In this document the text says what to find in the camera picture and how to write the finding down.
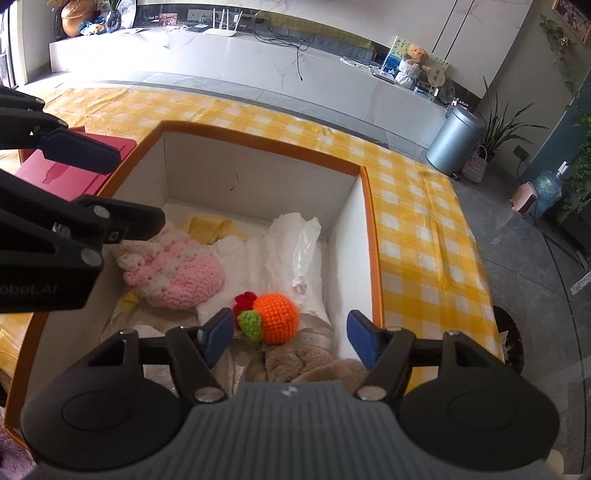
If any pink and white crochet piece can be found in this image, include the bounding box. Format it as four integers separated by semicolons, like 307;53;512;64
113;220;226;311

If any blue water bottle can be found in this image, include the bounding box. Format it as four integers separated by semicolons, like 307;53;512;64
530;161;569;219

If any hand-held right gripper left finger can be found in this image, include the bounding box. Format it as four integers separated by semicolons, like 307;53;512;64
88;308;235;402

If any orange cardboard box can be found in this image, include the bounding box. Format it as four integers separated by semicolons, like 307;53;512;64
4;119;387;464

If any yellow cloth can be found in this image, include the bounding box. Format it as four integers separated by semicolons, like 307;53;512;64
185;215;248;246

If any black cable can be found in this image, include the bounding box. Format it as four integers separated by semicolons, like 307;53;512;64
294;36;315;84

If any framed picture behind teddy bear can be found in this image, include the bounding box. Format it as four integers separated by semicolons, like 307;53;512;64
382;36;450;87

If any teddy bear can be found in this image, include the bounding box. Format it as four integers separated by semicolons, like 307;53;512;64
396;45;431;89

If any red crochet piece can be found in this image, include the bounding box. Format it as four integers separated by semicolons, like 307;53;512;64
233;291;260;317

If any purple fuzzy blanket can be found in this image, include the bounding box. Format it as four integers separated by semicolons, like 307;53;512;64
0;427;36;480

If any bushy green plant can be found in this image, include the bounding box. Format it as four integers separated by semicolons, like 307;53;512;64
560;105;591;214

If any clear plastic bag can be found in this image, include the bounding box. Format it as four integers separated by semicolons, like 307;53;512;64
198;236;334;329

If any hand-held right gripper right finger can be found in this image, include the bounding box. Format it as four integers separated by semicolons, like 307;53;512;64
346;309;497;401

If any wooden fan ornament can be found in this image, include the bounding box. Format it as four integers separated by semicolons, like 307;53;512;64
422;64;450;89

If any long-leaf plant in woven basket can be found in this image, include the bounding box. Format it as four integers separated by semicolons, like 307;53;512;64
461;76;539;185

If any hanging ivy plant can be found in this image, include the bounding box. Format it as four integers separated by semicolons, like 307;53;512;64
539;13;583;94

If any red box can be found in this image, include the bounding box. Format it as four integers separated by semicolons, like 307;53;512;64
14;129;138;202

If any pink heater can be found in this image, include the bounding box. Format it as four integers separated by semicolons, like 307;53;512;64
510;182;539;218

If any white marble tv cabinet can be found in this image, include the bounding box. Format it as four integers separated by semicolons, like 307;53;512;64
48;19;463;154

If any silver trash can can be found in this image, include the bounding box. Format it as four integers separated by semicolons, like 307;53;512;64
425;104;487;177

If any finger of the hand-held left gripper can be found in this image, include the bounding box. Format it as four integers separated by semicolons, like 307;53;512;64
0;168;166;246
0;86;123;175

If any white router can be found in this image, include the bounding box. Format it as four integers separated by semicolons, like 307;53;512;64
203;8;246;37

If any wall picture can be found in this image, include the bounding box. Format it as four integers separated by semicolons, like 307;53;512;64
551;0;591;38

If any orange crochet fruit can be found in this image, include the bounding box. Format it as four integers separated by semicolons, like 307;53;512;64
236;294;301;346

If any brown plush toy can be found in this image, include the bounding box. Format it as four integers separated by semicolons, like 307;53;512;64
244;344;371;398

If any green plant in glass vase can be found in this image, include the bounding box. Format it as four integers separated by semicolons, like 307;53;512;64
102;0;124;34

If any golden vase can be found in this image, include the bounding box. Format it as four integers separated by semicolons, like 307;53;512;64
60;0;89;38

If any dark cabinet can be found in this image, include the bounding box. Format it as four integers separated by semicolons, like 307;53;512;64
553;198;591;265

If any yellow checked tablecloth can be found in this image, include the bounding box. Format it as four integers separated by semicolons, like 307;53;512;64
0;85;505;370

